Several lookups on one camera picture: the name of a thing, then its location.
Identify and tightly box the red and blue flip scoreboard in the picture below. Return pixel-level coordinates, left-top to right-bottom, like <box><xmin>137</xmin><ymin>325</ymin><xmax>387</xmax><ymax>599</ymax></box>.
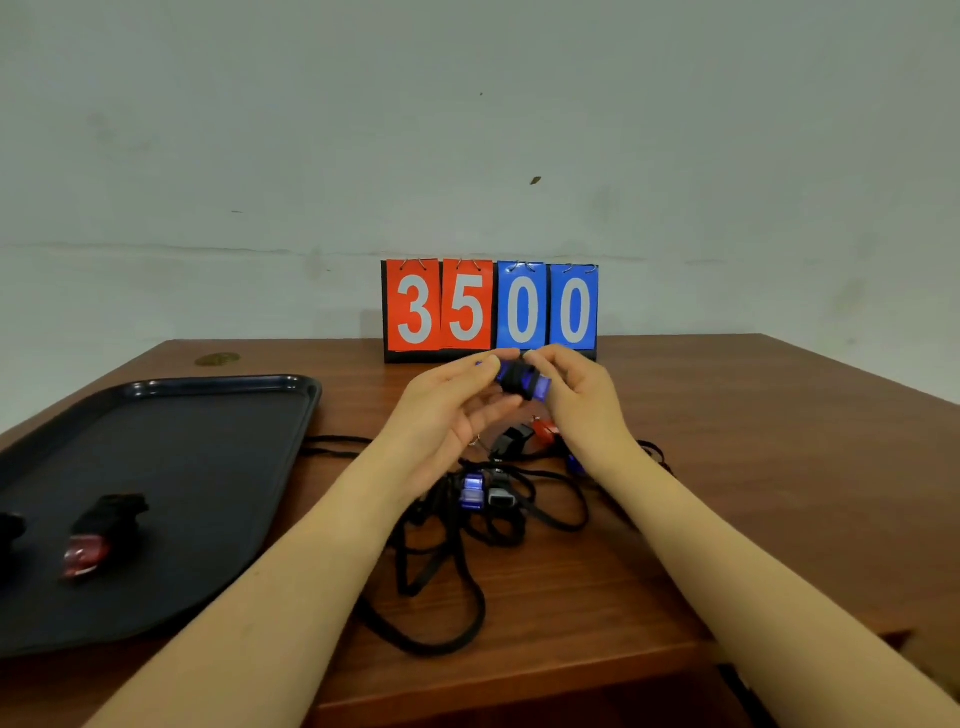
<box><xmin>381</xmin><ymin>258</ymin><xmax>600</xmax><ymax>365</ymax></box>

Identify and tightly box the tangle of black lanyards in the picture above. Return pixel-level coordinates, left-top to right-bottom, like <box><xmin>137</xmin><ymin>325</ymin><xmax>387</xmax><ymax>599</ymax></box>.
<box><xmin>300</xmin><ymin>433</ymin><xmax>674</xmax><ymax>660</ymax></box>

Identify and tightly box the black plastic tray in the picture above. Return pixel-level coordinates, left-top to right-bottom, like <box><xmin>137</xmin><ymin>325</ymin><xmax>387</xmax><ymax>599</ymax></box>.
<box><xmin>0</xmin><ymin>375</ymin><xmax>324</xmax><ymax>661</ymax></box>

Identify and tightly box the red whistle wrapped in lanyard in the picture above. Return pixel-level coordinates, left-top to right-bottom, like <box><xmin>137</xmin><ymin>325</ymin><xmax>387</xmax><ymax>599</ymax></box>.
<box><xmin>60</xmin><ymin>492</ymin><xmax>151</xmax><ymax>583</ymax></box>

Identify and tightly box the person's right forearm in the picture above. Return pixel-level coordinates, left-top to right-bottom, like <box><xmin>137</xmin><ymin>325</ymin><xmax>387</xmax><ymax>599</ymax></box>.
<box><xmin>591</xmin><ymin>441</ymin><xmax>960</xmax><ymax>728</ymax></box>

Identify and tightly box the person's left forearm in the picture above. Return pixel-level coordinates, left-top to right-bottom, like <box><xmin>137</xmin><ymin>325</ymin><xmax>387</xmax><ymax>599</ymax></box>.
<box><xmin>82</xmin><ymin>448</ymin><xmax>423</xmax><ymax>728</ymax></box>

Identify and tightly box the black wrapped whistle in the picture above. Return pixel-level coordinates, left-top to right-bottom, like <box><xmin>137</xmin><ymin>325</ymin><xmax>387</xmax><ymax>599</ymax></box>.
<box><xmin>0</xmin><ymin>512</ymin><xmax>29</xmax><ymax>575</ymax></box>

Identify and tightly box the person's right hand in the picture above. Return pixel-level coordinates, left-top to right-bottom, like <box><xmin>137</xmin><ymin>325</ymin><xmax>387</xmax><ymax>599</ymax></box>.
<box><xmin>523</xmin><ymin>344</ymin><xmax>640</xmax><ymax>481</ymax></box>

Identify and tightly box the person's left hand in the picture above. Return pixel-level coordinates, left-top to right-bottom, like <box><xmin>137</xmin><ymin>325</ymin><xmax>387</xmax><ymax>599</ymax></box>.
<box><xmin>372</xmin><ymin>347</ymin><xmax>525</xmax><ymax>505</ymax></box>

